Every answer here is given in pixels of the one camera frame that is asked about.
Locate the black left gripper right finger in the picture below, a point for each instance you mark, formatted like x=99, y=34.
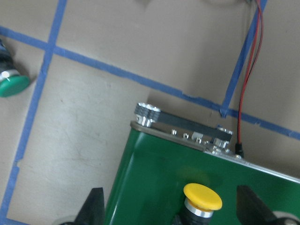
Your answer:
x=251, y=210

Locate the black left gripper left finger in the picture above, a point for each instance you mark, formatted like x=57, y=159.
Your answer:
x=93, y=209

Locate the yellow push button switch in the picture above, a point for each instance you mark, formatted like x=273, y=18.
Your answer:
x=199, y=206

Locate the green push button switch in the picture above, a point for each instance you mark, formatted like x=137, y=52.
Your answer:
x=11, y=81

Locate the green conveyor belt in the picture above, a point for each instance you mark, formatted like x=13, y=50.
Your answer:
x=165, y=152

